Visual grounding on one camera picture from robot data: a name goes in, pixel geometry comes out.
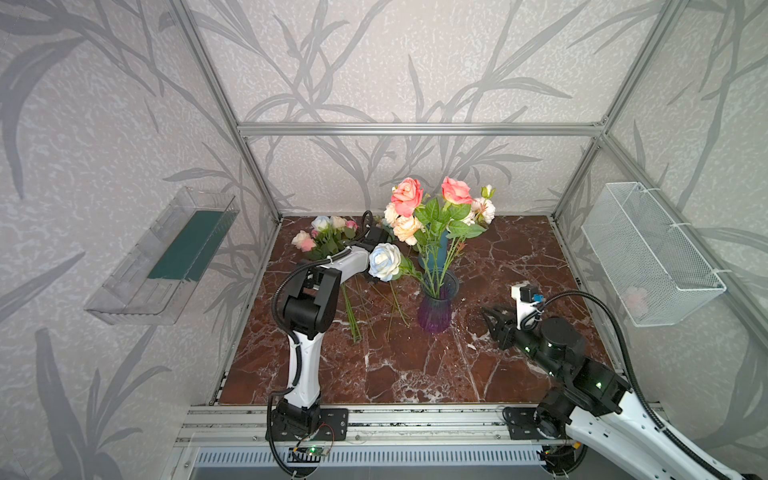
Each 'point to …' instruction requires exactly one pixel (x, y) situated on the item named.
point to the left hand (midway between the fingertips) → (394, 263)
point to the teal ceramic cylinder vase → (437, 258)
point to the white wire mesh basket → (657, 276)
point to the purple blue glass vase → (435, 306)
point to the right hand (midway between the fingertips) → (487, 300)
